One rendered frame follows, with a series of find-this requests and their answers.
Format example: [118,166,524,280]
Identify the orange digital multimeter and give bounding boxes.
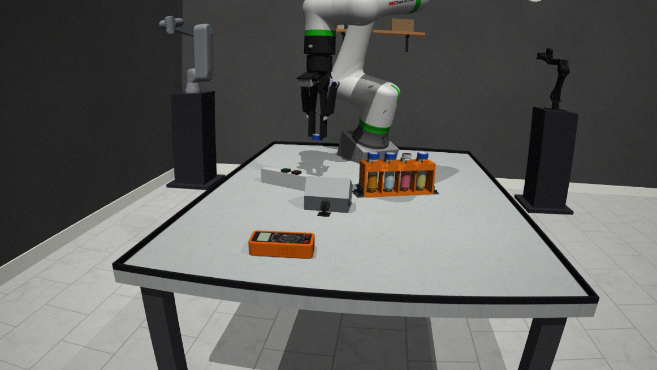
[248,230,315,259]

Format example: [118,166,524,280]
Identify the orange tube rack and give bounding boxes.
[359,157,436,197]

